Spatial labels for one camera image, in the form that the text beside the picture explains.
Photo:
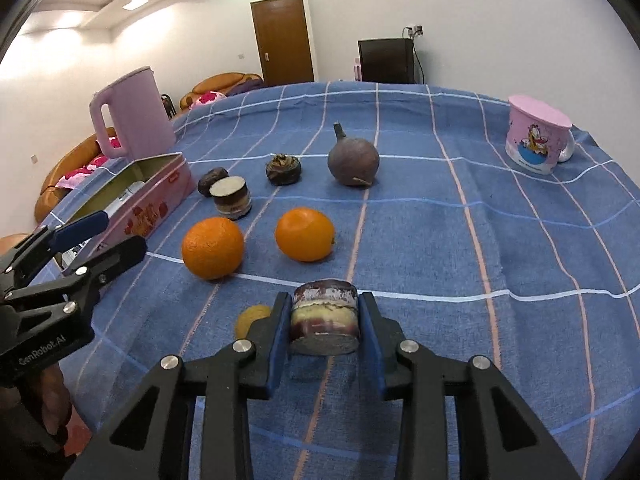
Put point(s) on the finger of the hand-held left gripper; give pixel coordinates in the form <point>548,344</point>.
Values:
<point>82,225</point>
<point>122,255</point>

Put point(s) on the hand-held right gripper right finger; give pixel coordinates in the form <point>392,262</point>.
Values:
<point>370,347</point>

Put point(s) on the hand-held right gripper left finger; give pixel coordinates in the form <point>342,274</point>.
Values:
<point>280,342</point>

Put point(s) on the purple sugarcane piece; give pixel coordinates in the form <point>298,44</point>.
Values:
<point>325,320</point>

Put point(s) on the gold tray with papers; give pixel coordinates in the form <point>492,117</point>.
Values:
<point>150,205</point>

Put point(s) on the dark brown round fruit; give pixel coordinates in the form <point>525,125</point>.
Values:
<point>207,182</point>

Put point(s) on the round beige rice cake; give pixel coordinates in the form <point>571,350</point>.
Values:
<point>231,200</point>

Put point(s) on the small yellow fruit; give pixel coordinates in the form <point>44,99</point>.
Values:
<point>250,321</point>

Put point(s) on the pink floral cushion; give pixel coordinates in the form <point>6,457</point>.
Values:
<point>207,98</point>
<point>82,172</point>
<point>114,146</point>

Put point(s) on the long orange leather sofa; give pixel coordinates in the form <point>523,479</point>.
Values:
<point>55,180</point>

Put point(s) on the orange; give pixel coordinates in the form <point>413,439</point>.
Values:
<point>305,235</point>
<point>212,249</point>

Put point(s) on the blue checked tablecloth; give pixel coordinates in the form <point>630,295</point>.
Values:
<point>450,260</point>

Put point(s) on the pink electric kettle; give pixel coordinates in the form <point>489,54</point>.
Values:
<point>140,115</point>

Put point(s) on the dark metal chair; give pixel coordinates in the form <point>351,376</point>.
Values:
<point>167,105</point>

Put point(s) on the dark mangosteen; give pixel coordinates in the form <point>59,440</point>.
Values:
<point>283,170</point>

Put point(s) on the purple round beetroot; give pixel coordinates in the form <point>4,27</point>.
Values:
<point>352,160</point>

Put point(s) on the small orange leather sofa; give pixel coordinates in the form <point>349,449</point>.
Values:
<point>220,82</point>

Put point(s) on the purple blanket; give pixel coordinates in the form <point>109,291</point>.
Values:
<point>245,87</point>

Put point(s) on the square ceiling light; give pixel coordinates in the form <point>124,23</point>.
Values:
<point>133,4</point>

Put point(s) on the pink cartoon mug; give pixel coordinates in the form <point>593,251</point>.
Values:
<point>532,147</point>

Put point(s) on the brown wooden door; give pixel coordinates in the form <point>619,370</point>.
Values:
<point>282,40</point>

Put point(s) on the pink box beside television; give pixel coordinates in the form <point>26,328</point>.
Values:
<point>356,70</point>

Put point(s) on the black television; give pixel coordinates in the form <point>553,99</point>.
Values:
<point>387,60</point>

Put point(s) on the pink mug lid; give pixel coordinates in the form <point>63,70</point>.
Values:
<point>540,110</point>

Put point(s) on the wall power outlet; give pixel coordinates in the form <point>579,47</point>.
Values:
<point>415,30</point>

